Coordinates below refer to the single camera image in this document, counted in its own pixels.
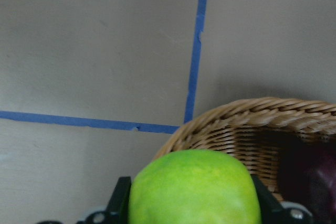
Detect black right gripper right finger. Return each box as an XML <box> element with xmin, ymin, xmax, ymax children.
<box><xmin>251</xmin><ymin>175</ymin><xmax>284</xmax><ymax>224</ymax></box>

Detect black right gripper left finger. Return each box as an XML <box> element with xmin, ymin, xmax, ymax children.
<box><xmin>106</xmin><ymin>176</ymin><xmax>131</xmax><ymax>224</ymax></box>

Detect dark purple apple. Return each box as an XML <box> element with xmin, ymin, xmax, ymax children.
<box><xmin>278</xmin><ymin>140</ymin><xmax>336</xmax><ymax>224</ymax></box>

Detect green apple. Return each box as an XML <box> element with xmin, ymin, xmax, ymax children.
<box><xmin>128</xmin><ymin>150</ymin><xmax>262</xmax><ymax>223</ymax></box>

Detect wicker basket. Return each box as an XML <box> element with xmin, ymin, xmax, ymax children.
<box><xmin>156</xmin><ymin>97</ymin><xmax>335</xmax><ymax>200</ymax></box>

